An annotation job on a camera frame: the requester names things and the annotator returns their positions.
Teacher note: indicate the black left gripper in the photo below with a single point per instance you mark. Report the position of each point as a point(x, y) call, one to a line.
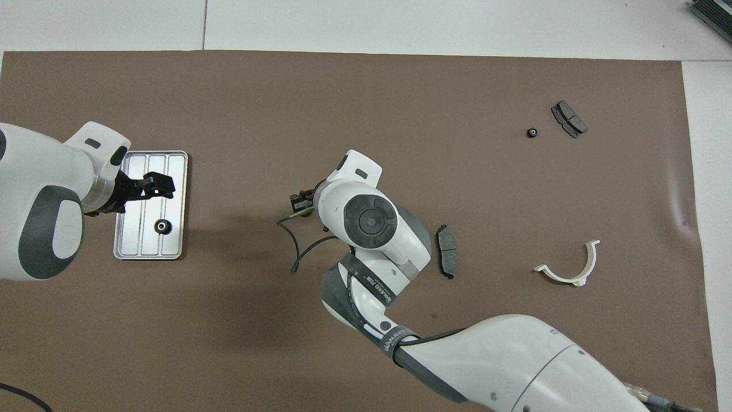
point(117, 197)

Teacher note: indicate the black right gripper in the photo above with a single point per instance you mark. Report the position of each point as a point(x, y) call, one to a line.
point(314, 197)

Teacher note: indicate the large black bearing gear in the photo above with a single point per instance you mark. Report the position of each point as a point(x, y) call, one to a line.
point(163, 226)

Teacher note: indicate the small black bearing gear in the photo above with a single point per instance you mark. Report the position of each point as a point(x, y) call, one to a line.
point(532, 133)

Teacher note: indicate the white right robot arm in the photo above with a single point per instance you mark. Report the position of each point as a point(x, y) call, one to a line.
point(514, 355)

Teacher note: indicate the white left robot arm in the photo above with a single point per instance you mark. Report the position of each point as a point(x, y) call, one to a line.
point(40, 171)

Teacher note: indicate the silver metal tray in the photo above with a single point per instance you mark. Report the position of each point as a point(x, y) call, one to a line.
point(171, 240)

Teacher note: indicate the brown table mat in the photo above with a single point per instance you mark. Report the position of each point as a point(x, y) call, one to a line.
point(257, 103)

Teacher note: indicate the long dark grey brake pad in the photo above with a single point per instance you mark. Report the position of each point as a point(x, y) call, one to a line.
point(448, 252)

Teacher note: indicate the short dark grey brake pad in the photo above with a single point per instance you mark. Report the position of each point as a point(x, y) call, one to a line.
point(569, 119)

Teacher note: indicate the grey ribbed equipment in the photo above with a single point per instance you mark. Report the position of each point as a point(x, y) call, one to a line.
point(715, 17)

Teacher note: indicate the white curved plastic bracket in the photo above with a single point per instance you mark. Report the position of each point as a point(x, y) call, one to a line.
point(579, 281)

